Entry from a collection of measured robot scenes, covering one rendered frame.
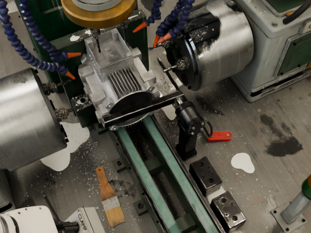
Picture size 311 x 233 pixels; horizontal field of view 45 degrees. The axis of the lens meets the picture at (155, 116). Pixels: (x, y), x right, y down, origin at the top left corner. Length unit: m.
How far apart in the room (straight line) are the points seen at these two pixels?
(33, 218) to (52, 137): 0.27
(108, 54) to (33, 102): 0.25
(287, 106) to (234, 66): 0.34
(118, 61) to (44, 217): 0.45
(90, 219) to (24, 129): 0.28
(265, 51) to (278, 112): 0.29
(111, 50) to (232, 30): 0.35
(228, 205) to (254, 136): 0.30
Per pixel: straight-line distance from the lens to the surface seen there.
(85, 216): 0.91
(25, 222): 0.81
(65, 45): 1.11
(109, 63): 1.08
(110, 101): 1.03
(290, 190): 1.28
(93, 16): 0.89
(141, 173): 1.11
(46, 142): 1.03
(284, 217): 1.22
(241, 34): 1.14
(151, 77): 1.09
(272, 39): 1.17
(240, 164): 1.27
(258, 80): 1.31
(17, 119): 1.00
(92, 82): 1.11
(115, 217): 1.19
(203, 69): 1.10
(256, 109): 1.39
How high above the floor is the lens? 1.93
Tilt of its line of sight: 58 degrees down
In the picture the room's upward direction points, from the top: 2 degrees counter-clockwise
